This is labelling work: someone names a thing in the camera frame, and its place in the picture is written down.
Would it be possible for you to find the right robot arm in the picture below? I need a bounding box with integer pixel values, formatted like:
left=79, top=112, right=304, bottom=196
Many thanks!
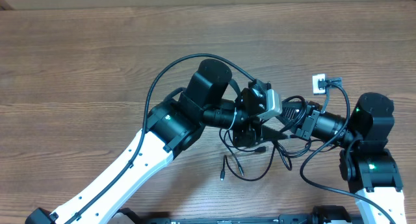
left=279, top=92, right=407, bottom=223

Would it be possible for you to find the black USB cable bundle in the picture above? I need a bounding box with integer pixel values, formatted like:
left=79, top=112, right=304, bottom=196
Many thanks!
left=218, top=94, right=339, bottom=182

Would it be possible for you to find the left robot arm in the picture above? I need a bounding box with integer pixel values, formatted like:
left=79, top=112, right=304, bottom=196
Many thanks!
left=25, top=53, right=283, bottom=223

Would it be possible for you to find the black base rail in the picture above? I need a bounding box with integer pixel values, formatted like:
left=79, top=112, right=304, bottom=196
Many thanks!
left=109, top=205, right=363, bottom=224

